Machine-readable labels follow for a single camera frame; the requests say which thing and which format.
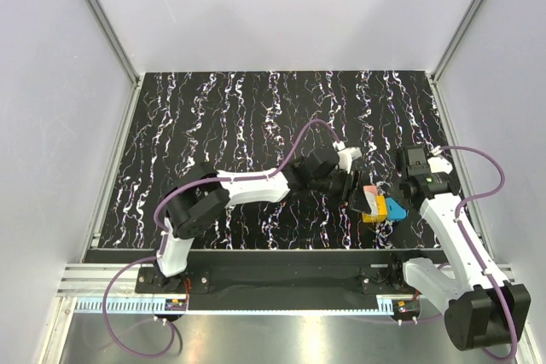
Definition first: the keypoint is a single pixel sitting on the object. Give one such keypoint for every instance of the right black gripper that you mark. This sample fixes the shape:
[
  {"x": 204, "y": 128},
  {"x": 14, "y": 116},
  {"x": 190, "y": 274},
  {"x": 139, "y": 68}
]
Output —
[{"x": 393, "y": 192}]

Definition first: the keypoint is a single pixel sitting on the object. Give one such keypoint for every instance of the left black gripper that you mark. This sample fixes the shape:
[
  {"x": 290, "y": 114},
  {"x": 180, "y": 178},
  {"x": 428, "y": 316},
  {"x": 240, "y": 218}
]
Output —
[{"x": 356, "y": 195}]

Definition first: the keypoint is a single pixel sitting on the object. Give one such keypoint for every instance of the pink plug adapter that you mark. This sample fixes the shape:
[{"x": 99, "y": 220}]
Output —
[{"x": 370, "y": 191}]

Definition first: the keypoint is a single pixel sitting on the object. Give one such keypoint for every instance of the blue folding extension socket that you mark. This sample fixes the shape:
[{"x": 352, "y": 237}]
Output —
[{"x": 394, "y": 211}]

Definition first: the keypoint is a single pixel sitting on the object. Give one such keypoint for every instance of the yellow socket cube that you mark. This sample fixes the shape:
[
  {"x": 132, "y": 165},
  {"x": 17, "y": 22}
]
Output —
[{"x": 369, "y": 219}]

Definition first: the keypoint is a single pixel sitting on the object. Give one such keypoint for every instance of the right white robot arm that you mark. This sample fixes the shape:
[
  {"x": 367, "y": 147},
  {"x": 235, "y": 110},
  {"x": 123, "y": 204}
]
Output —
[{"x": 481, "y": 308}]

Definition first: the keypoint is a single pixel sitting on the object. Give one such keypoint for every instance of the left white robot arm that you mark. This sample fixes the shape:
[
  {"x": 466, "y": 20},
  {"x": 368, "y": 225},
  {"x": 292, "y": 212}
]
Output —
[{"x": 189, "y": 209}]

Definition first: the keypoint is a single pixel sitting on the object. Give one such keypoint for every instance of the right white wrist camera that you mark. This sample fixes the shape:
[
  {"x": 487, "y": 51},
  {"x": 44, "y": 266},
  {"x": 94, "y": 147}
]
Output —
[{"x": 438, "y": 162}]

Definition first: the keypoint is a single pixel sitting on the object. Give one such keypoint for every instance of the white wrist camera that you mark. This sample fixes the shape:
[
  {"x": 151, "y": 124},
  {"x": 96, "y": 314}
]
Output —
[
  {"x": 347, "y": 155},
  {"x": 438, "y": 162}
]

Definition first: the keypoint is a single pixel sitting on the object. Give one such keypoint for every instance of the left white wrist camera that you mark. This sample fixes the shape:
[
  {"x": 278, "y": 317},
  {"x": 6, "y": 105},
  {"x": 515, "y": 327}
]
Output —
[{"x": 347, "y": 155}]

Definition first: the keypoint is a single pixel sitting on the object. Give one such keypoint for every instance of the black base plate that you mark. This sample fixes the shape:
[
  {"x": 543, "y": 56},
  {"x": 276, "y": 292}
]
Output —
[{"x": 282, "y": 280}]

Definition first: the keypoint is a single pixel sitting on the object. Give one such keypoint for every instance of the right aluminium frame post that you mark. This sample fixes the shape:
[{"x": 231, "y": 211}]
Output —
[{"x": 470, "y": 15}]

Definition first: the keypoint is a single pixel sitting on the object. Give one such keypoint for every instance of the aluminium frame post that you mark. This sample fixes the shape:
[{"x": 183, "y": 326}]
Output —
[
  {"x": 113, "y": 41},
  {"x": 470, "y": 15}
]

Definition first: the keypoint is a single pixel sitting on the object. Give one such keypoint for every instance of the slotted cable duct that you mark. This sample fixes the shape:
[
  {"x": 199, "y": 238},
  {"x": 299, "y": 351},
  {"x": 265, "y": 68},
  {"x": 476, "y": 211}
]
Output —
[{"x": 162, "y": 306}]

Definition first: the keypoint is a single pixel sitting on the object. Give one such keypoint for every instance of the left aluminium frame post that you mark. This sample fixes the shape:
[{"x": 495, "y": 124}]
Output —
[{"x": 113, "y": 41}]

